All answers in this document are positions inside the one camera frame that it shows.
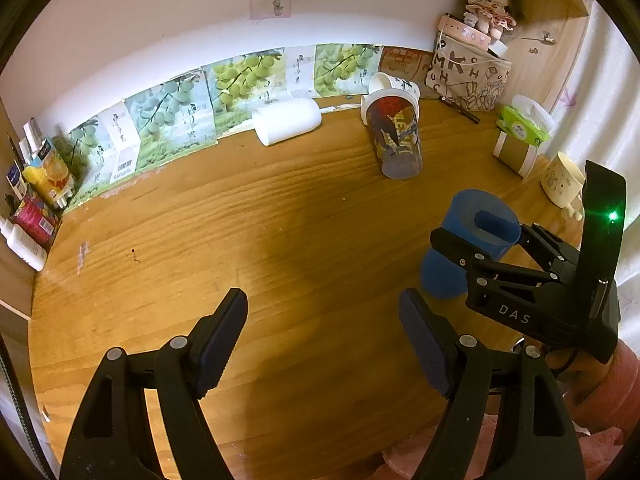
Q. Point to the person's right hand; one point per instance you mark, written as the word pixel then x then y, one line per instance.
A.
pixel 577 371

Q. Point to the green tissue pack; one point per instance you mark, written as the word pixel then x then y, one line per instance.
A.
pixel 526 120

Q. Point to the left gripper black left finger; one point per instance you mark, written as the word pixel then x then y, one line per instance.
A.
pixel 111 437

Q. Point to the blue plastic cup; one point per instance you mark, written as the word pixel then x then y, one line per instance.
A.
pixel 476 222

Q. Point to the wooden bookshelf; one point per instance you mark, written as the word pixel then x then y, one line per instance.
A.
pixel 544 48

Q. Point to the white plastic bottle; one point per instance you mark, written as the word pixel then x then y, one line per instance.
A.
pixel 23 245

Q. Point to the cream ceramic mug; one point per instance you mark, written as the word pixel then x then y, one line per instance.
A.
pixel 562 183

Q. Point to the black pen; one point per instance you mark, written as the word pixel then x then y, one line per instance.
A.
pixel 460 110

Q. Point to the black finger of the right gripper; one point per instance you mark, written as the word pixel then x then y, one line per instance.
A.
pixel 479 264
pixel 550 252

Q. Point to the letter print fabric box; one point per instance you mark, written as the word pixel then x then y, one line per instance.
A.
pixel 467 76

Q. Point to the colourful printed plastic cup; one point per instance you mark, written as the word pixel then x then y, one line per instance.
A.
pixel 392 119

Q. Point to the brown haired doll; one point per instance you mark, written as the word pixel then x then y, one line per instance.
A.
pixel 492 17

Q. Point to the grape print box panel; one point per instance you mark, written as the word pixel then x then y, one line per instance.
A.
pixel 193 110

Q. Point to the blue white tube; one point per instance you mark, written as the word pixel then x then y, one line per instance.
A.
pixel 17 181

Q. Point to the brown cardboard panel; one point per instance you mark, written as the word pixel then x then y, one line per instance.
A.
pixel 408 64

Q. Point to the white printed paper cup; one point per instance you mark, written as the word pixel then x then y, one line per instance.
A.
pixel 383 81

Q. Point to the pink red packet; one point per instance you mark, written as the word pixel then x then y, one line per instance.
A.
pixel 36 219

